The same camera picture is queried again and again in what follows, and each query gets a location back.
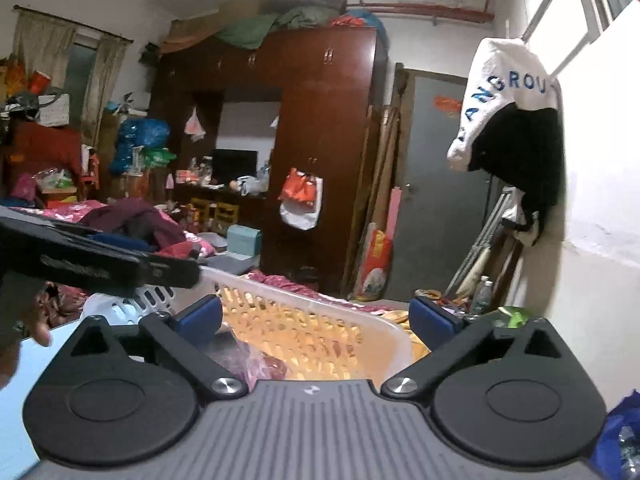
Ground white lettered hoodie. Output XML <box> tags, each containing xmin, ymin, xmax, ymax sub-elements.
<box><xmin>446</xmin><ymin>37</ymin><xmax>559</xmax><ymax>172</ymax></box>

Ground white plastic lattice basket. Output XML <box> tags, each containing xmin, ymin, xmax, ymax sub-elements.
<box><xmin>82</xmin><ymin>265</ymin><xmax>417</xmax><ymax>387</ymax></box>

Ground blue tote bag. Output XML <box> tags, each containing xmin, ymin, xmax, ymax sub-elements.
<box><xmin>589</xmin><ymin>392</ymin><xmax>640</xmax><ymax>480</ymax></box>

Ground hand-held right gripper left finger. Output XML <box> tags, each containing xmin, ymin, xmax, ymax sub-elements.
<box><xmin>64</xmin><ymin>294</ymin><xmax>250</xmax><ymax>402</ymax></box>

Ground person's left hand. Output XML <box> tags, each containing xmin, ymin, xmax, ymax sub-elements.
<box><xmin>0</xmin><ymin>272</ymin><xmax>54</xmax><ymax>391</ymax></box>

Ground yellow wooden stools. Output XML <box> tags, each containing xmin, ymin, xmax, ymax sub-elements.
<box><xmin>189</xmin><ymin>198</ymin><xmax>239</xmax><ymax>229</ymax></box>

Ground dark wooden wardrobe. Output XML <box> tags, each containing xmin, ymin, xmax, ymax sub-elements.
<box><xmin>149</xmin><ymin>26</ymin><xmax>389</xmax><ymax>287</ymax></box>

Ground green cloth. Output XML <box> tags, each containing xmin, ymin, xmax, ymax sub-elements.
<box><xmin>214</xmin><ymin>4</ymin><xmax>347</xmax><ymax>52</ymax></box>

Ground beige curtains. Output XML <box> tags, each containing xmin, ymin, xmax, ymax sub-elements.
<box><xmin>12</xmin><ymin>7</ymin><xmax>132</xmax><ymax>147</ymax></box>

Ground wooden planks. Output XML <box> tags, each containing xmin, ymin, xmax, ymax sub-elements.
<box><xmin>344</xmin><ymin>104</ymin><xmax>402</xmax><ymax>292</ymax></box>

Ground black hanging garment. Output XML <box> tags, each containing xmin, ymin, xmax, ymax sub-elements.
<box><xmin>467</xmin><ymin>104</ymin><xmax>564</xmax><ymax>247</ymax></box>

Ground grey door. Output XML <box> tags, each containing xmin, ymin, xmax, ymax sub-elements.
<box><xmin>387</xmin><ymin>67</ymin><xmax>497</xmax><ymax>302</ymax></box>

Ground red door label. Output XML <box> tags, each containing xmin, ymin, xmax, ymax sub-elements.
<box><xmin>433</xmin><ymin>94</ymin><xmax>464</xmax><ymax>116</ymax></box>

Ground metal crutches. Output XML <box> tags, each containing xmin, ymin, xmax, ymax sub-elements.
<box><xmin>444</xmin><ymin>187</ymin><xmax>522</xmax><ymax>297</ymax></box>

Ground purple packet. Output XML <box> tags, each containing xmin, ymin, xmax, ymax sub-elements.
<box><xmin>214</xmin><ymin>324</ymin><xmax>290</xmax><ymax>387</ymax></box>

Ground white plastic bag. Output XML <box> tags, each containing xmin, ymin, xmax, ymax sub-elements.
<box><xmin>278</xmin><ymin>175</ymin><xmax>324</xmax><ymax>231</ymax></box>

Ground black television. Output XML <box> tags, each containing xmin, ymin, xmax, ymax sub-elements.
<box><xmin>212</xmin><ymin>148</ymin><xmax>260</xmax><ymax>186</ymax></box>

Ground blue plastic sacks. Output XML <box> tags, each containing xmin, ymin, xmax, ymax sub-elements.
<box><xmin>109</xmin><ymin>117</ymin><xmax>172</xmax><ymax>177</ymax></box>

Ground pink hanging plastic bag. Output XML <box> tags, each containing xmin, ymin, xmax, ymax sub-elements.
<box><xmin>183</xmin><ymin>107</ymin><xmax>207</xmax><ymax>142</ymax></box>

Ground window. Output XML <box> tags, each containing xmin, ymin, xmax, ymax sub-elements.
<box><xmin>520</xmin><ymin>0</ymin><xmax>640</xmax><ymax>82</ymax></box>

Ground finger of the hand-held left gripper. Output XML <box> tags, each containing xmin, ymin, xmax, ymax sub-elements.
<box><xmin>132</xmin><ymin>252</ymin><xmax>202</xmax><ymax>290</ymax></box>

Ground green bag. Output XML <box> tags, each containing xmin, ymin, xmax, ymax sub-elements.
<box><xmin>492</xmin><ymin>305</ymin><xmax>534</xmax><ymax>329</ymax></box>

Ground orange plastic bag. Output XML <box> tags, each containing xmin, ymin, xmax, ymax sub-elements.
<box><xmin>278</xmin><ymin>167</ymin><xmax>317</xmax><ymax>202</ymax></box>

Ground orange printed sack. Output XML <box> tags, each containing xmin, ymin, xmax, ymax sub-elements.
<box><xmin>357</xmin><ymin>222</ymin><xmax>394</xmax><ymax>302</ymax></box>

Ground clear plastic bottle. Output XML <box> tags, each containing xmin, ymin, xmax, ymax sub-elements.
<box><xmin>469</xmin><ymin>275</ymin><xmax>494</xmax><ymax>317</ymax></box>

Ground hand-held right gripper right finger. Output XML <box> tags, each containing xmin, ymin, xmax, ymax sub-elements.
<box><xmin>380</xmin><ymin>296</ymin><xmax>568</xmax><ymax>402</ymax></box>

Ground teal box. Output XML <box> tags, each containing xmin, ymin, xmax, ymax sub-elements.
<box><xmin>227</xmin><ymin>224</ymin><xmax>262</xmax><ymax>257</ymax></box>

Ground pile of dark clothes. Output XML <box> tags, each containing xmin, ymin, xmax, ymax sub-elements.
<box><xmin>92</xmin><ymin>198</ymin><xmax>202</xmax><ymax>257</ymax></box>

